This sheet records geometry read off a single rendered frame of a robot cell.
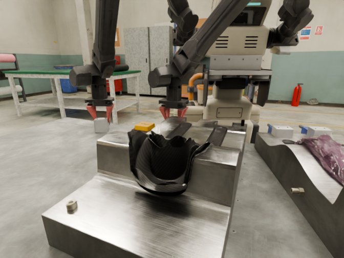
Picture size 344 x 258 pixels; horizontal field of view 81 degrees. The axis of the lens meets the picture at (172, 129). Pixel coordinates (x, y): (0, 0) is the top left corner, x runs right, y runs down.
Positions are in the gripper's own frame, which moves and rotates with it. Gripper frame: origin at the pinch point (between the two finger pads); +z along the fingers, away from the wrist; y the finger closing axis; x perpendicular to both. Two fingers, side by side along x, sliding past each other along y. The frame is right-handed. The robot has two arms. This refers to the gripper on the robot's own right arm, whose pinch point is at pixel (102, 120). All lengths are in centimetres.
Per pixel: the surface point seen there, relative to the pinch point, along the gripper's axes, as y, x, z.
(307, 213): 49, -55, 2
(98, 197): 12, -53, -1
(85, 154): -0.1, -22.8, 4.6
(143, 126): 17.3, -7.5, 0.6
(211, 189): 30, -56, -5
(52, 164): -7.6, -28.4, 4.8
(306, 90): 406, 391, 35
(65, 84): -278, 654, 54
